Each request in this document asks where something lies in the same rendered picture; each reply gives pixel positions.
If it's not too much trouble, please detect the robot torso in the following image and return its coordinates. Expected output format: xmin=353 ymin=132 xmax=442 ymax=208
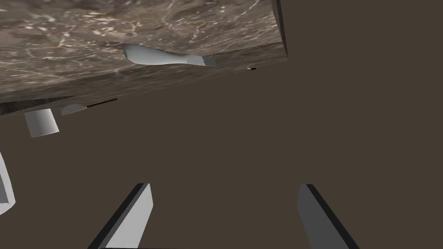
xmin=0 ymin=151 xmax=16 ymax=216

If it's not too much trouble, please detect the grey cylinder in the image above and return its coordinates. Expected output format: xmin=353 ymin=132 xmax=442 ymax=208
xmin=24 ymin=109 xmax=60 ymax=138

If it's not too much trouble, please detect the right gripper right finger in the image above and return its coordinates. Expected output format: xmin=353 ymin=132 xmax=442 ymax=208
xmin=297 ymin=184 xmax=361 ymax=249

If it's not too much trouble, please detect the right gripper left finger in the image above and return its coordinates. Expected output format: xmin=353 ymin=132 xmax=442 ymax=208
xmin=87 ymin=183 xmax=154 ymax=249

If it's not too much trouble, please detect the grey half disc black rod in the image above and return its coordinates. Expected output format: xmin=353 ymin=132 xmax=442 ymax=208
xmin=60 ymin=98 xmax=119 ymax=116

